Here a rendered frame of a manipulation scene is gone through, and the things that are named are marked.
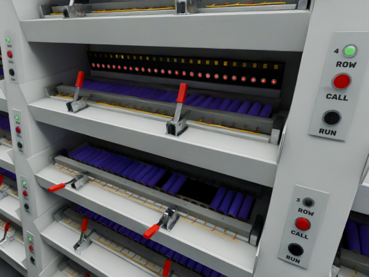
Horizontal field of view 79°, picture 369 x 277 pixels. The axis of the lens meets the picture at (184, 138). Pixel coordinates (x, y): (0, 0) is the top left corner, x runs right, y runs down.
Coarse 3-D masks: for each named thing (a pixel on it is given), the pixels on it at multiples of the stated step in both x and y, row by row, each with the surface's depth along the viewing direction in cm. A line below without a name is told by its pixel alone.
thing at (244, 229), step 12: (60, 156) 65; (60, 168) 63; (72, 168) 62; (84, 168) 60; (96, 168) 59; (108, 180) 56; (120, 180) 55; (132, 192) 53; (144, 192) 51; (156, 192) 51; (168, 204) 49; (180, 204) 47; (192, 204) 47; (192, 216) 47; (204, 216) 45; (216, 216) 44; (204, 228) 44; (228, 228) 43; (240, 228) 42
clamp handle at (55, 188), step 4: (76, 176) 56; (72, 180) 56; (76, 180) 56; (60, 184) 53; (64, 184) 53; (68, 184) 54; (48, 188) 51; (52, 188) 51; (56, 188) 51; (60, 188) 52
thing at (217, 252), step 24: (72, 144) 72; (48, 168) 65; (72, 192) 56; (96, 192) 55; (120, 192) 55; (240, 192) 53; (120, 216) 50; (144, 216) 48; (264, 216) 47; (168, 240) 45; (192, 240) 43; (216, 240) 42; (240, 240) 42; (216, 264) 41; (240, 264) 38
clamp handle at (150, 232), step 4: (168, 216) 45; (160, 220) 44; (164, 220) 44; (156, 224) 42; (160, 224) 43; (152, 228) 41; (156, 228) 41; (144, 232) 40; (148, 232) 40; (152, 232) 40; (144, 236) 39; (148, 236) 39
